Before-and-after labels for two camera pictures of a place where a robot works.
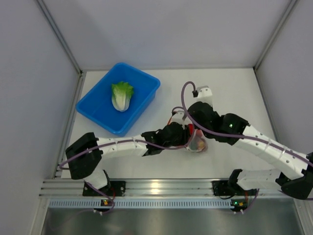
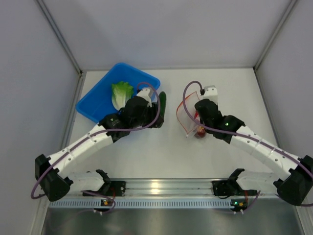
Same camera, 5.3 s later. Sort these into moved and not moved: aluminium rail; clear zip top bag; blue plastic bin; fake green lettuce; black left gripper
Moved: black left gripper; clear zip top bag
Not moved: blue plastic bin; fake green lettuce; aluminium rail
